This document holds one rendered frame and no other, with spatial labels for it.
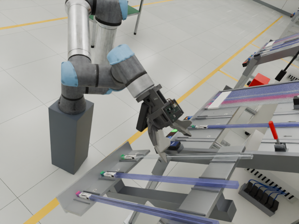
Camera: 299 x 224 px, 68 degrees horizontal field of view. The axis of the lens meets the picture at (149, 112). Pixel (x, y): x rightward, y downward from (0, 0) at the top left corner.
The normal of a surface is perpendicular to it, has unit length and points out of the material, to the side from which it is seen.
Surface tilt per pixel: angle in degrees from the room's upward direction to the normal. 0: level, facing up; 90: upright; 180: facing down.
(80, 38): 17
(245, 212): 0
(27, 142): 0
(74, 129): 90
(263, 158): 90
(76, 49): 22
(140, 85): 50
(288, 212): 0
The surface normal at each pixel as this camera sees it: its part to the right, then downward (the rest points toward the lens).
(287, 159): -0.58, 0.43
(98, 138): 0.26, -0.71
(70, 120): -0.33, 0.57
